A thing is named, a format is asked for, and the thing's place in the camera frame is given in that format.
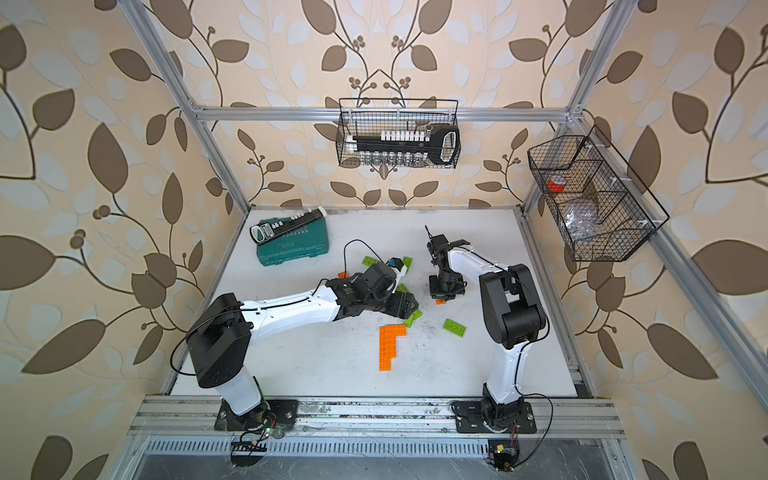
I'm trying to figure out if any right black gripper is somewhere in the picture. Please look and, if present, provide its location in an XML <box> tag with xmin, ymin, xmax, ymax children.
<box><xmin>429</xmin><ymin>272</ymin><xmax>464</xmax><ymax>300</ymax></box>

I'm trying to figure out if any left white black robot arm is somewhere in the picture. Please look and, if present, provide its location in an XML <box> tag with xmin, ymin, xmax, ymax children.
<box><xmin>180</xmin><ymin>258</ymin><xmax>419</xmax><ymax>430</ymax></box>

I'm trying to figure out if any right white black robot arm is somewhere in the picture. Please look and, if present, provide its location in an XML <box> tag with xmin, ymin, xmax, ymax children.
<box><xmin>427</xmin><ymin>234</ymin><xmax>548</xmax><ymax>434</ymax></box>

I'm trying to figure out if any green lego brick far left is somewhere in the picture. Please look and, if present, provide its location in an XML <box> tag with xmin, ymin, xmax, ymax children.
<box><xmin>362</xmin><ymin>256</ymin><xmax>379</xmax><ymax>267</ymax></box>

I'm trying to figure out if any green lego brick lower right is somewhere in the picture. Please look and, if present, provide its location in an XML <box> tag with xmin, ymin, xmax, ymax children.
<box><xmin>443</xmin><ymin>319</ymin><xmax>466</xmax><ymax>338</ymax></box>

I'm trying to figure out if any green tool case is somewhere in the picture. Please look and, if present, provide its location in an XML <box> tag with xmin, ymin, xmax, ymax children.
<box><xmin>256</xmin><ymin>220</ymin><xmax>329</xmax><ymax>266</ymax></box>

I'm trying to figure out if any black bit holder on case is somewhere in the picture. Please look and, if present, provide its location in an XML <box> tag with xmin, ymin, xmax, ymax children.
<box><xmin>249</xmin><ymin>206</ymin><xmax>327</xmax><ymax>245</ymax></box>

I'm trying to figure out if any black socket set in basket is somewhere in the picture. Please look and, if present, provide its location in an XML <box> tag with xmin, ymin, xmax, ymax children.
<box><xmin>336</xmin><ymin>124</ymin><xmax>461</xmax><ymax>168</ymax></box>

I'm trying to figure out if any clear plastic bag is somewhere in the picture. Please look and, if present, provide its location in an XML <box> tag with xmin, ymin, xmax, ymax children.
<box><xmin>562</xmin><ymin>198</ymin><xmax>598</xmax><ymax>242</ymax></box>

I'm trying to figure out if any red tape roll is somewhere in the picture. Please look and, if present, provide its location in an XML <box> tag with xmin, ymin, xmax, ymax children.
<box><xmin>546</xmin><ymin>174</ymin><xmax>568</xmax><ymax>194</ymax></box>

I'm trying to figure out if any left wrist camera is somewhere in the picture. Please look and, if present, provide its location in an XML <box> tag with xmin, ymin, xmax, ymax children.
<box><xmin>387</xmin><ymin>258</ymin><xmax>405</xmax><ymax>271</ymax></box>

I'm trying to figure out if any black wire basket right wall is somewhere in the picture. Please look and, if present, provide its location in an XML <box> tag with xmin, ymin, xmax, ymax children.
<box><xmin>527</xmin><ymin>126</ymin><xmax>670</xmax><ymax>262</ymax></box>

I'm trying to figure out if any black wire basket wall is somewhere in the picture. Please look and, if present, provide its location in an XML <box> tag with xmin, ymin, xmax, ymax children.
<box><xmin>335</xmin><ymin>96</ymin><xmax>461</xmax><ymax>169</ymax></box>
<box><xmin>527</xmin><ymin>126</ymin><xmax>670</xmax><ymax>262</ymax></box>

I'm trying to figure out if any black wire basket back wall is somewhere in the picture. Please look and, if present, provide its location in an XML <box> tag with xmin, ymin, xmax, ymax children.
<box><xmin>335</xmin><ymin>96</ymin><xmax>461</xmax><ymax>169</ymax></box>

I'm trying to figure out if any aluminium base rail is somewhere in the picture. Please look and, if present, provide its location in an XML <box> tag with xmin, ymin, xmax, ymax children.
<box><xmin>128</xmin><ymin>396</ymin><xmax>626</xmax><ymax>459</ymax></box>

